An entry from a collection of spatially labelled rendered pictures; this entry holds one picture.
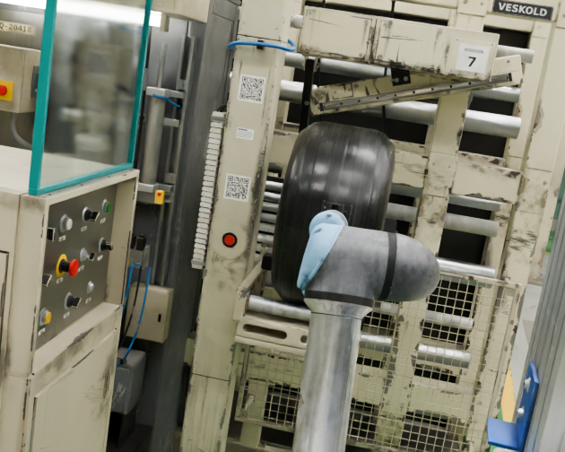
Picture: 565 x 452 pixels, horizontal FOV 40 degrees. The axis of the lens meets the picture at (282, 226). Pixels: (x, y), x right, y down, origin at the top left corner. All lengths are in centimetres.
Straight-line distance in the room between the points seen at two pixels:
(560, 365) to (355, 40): 179
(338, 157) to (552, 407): 139
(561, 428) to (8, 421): 118
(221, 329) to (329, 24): 100
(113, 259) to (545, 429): 146
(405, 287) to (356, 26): 135
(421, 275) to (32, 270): 76
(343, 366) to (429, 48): 142
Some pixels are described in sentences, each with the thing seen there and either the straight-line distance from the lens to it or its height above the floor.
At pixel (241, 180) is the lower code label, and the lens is 230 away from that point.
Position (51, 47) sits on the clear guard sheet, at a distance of 155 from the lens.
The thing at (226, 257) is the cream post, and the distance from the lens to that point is 235.
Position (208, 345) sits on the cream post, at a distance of 244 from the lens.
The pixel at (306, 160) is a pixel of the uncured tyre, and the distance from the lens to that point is 214.
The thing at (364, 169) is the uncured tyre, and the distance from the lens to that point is 213.
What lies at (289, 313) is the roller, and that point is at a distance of 228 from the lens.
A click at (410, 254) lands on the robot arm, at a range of 130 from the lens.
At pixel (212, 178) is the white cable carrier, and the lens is 234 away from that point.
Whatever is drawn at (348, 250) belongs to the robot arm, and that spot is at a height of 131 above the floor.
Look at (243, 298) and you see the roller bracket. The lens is 225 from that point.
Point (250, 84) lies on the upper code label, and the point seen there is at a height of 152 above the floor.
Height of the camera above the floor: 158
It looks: 11 degrees down
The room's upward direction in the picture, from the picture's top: 9 degrees clockwise
